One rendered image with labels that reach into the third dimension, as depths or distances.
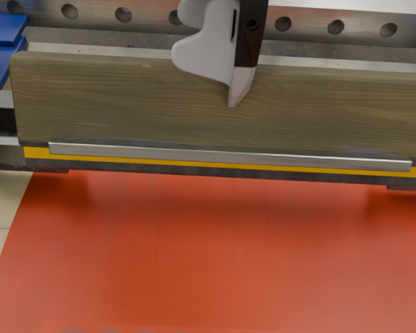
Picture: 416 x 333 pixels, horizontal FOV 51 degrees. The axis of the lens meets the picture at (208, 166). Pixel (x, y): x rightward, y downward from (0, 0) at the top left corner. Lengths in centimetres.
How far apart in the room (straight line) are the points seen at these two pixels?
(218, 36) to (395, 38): 37
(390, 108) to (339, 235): 14
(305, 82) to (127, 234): 21
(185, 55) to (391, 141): 19
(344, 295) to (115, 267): 20
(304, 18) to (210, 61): 29
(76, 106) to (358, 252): 29
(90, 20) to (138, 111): 27
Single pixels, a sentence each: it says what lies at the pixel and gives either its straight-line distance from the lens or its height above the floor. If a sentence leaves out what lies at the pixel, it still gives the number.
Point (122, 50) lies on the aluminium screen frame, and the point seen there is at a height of 99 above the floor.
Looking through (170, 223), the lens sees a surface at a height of 96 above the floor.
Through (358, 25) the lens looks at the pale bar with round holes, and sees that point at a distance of 61.
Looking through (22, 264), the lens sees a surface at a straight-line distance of 43.
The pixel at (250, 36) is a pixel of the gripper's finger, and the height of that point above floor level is 116.
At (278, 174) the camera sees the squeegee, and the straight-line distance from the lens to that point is 39.
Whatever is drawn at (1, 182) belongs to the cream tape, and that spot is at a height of 96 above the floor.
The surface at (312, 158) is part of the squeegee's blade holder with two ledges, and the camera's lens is 36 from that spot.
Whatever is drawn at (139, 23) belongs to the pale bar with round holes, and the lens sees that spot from 59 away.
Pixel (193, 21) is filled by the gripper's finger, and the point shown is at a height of 112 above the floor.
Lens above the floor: 131
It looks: 49 degrees down
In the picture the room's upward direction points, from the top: 4 degrees clockwise
